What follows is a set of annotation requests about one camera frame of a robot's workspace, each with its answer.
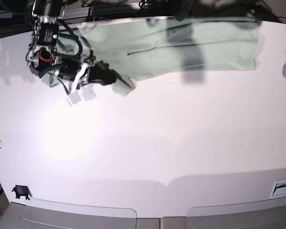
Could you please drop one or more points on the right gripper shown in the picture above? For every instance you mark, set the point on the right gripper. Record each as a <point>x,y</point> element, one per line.
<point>98,73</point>

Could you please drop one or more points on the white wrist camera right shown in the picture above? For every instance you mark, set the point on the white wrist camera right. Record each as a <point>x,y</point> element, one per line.
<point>85,94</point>

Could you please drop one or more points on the black table clamp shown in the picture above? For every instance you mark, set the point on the black table clamp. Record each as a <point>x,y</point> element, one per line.
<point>22,191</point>

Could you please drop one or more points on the light green T-shirt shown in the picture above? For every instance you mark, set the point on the light green T-shirt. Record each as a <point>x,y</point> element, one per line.
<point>144,49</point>

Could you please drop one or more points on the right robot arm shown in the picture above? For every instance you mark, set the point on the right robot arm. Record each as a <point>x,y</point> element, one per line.
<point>55,51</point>

